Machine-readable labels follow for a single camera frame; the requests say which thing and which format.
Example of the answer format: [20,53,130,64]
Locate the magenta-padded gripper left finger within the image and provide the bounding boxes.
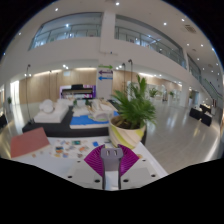
[64,144,107,190]

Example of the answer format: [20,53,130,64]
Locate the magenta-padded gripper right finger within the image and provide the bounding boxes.
[118,144,159,190]

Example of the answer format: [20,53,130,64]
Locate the small grey charger block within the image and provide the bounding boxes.
[100,147,124,191]

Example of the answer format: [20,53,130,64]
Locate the potted plant in striped pot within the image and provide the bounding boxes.
[108,74,158,150]

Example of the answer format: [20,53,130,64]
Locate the colourful sticker set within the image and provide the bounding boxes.
[49,139,101,158]

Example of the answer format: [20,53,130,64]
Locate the blue and white model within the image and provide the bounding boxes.
[69,98,120,130]

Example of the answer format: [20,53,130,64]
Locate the low black display platform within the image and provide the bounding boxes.
[22,106,148,138]

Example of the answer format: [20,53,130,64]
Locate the white architectural model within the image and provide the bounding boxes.
[33,98,70,124]

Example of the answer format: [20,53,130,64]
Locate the red rectangular mat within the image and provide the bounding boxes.
[9,126,52,159]

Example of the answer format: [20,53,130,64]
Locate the background potted palm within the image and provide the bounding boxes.
[148,87,159,99]

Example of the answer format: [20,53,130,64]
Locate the black piano with purple screen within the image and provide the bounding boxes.
[59,83,98,100]

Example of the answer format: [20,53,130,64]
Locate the arrow direction sign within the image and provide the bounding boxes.
[97,63,114,100]

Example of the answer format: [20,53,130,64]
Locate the black chairs group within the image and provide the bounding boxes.
[0,113,8,129]

